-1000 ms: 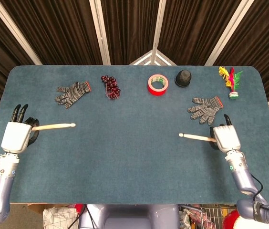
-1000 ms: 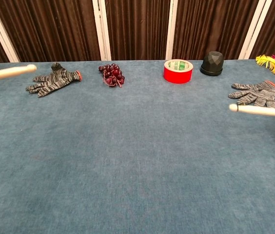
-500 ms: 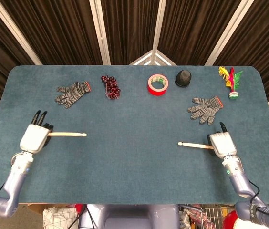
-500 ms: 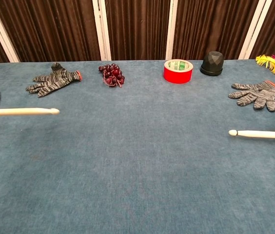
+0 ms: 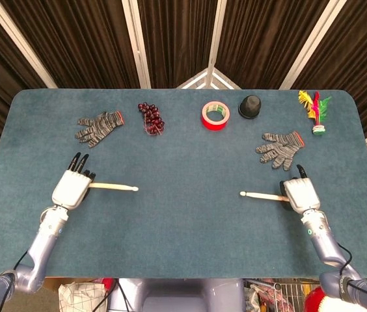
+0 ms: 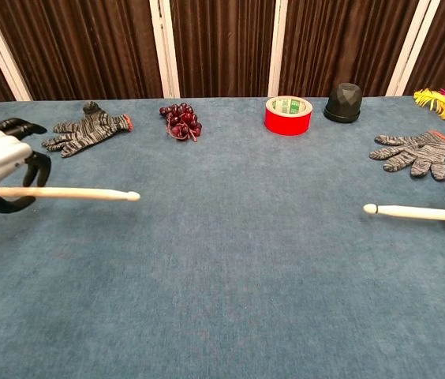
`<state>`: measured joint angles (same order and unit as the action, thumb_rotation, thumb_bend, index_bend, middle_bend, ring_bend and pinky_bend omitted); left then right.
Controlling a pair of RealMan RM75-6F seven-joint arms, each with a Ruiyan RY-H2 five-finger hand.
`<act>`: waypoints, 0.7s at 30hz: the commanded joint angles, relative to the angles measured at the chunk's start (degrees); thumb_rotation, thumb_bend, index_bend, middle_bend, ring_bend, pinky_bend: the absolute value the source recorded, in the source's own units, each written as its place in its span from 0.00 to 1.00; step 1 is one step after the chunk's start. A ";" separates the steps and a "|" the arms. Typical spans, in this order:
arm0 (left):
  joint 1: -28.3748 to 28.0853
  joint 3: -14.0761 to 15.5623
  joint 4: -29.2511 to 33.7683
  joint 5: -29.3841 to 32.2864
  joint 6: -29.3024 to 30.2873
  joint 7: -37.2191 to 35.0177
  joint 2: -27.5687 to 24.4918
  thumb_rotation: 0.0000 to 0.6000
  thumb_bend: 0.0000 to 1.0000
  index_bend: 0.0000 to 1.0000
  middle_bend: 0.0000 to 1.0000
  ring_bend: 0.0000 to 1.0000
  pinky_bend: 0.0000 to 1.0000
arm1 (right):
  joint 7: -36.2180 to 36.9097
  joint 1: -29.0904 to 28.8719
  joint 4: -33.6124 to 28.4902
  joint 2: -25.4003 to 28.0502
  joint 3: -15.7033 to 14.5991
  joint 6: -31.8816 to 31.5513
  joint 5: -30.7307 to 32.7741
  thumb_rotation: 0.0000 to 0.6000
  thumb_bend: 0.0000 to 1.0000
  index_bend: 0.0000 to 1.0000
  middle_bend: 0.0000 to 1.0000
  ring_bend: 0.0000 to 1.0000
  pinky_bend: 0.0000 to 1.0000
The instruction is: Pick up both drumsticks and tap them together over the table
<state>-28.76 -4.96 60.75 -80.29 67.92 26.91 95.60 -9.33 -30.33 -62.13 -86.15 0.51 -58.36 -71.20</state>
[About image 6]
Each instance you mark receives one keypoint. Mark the white screen frame post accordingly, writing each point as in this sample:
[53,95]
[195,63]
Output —
[410,47]
[281,39]
[7,59]
[172,71]

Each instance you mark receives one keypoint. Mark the pale wooden drumstick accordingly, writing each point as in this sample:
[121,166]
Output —
[80,193]
[416,212]

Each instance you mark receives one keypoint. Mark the colourful feather shuttlecock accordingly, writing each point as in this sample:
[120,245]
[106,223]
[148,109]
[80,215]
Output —
[439,103]

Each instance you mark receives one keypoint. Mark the grey striped knit glove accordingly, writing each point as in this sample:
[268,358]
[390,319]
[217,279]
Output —
[423,152]
[84,130]

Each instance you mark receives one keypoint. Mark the red tape roll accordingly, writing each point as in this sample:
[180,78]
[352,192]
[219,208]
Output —
[285,124]

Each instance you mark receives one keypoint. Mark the brown pleated curtain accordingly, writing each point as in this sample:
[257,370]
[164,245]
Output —
[222,47]

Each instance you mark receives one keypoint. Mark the dark red grape bunch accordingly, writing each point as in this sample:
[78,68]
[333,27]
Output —
[183,122]

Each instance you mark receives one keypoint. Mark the black faceted cup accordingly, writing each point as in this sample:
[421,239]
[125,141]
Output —
[342,102]

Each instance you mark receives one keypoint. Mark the blue table mat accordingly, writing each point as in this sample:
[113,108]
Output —
[222,276]

